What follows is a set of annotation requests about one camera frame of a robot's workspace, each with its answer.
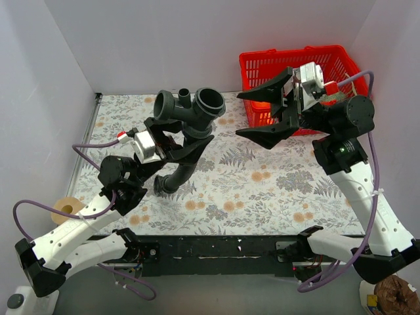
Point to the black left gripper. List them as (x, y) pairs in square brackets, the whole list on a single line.
[(163, 141)]

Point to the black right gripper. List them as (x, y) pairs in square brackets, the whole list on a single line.
[(290, 102)]

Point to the grey tee pipe fitting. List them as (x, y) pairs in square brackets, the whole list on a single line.
[(196, 113)]

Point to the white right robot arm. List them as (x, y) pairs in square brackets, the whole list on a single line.
[(387, 245)]

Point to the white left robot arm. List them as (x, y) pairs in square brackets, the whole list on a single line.
[(49, 260)]

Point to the red plastic basket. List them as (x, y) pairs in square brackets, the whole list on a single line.
[(260, 66)]

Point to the green netted melon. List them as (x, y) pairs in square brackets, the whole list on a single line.
[(339, 96)]

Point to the floral table mat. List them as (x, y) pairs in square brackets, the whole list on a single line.
[(239, 188)]

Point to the beige tape roll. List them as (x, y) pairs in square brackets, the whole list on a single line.
[(68, 205)]

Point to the white grey button device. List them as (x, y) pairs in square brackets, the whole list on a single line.
[(25, 302)]

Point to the brown item in white cup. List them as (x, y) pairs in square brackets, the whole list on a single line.
[(391, 296)]

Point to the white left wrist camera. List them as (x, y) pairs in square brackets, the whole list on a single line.
[(143, 145)]

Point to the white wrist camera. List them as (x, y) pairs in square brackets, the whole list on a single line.
[(309, 81), (143, 145)]

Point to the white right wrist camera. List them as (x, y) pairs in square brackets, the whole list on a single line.
[(309, 81)]

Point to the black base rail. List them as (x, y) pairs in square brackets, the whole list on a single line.
[(212, 255)]

